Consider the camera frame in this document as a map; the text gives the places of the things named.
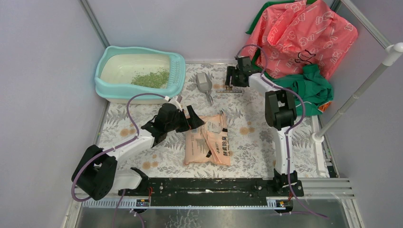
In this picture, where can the pink printed garment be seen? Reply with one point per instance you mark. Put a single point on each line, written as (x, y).
(296, 34)

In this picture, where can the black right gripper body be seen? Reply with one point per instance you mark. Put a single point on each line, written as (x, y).
(236, 78)

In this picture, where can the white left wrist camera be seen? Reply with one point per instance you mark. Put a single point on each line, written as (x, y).
(176, 101)

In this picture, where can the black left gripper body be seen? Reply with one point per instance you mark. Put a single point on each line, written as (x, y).
(179, 119)

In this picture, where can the silver metal scoop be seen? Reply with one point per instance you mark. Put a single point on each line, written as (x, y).
(204, 84)

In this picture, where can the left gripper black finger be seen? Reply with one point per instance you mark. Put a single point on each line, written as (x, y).
(193, 118)
(187, 126)

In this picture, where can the green cat litter pile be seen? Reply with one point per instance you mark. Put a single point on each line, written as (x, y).
(157, 79)

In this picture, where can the teal litter box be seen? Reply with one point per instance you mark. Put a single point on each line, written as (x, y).
(118, 65)

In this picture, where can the pink cat litter bag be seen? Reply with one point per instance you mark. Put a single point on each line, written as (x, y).
(208, 143)

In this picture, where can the green cloth garment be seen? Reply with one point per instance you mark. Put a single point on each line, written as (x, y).
(316, 92)

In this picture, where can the floral patterned table mat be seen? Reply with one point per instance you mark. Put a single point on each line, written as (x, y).
(252, 153)

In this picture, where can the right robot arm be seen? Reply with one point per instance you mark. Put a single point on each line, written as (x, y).
(280, 115)

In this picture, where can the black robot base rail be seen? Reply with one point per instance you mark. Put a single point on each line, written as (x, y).
(207, 192)

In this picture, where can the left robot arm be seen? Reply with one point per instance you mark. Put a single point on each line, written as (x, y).
(97, 172)

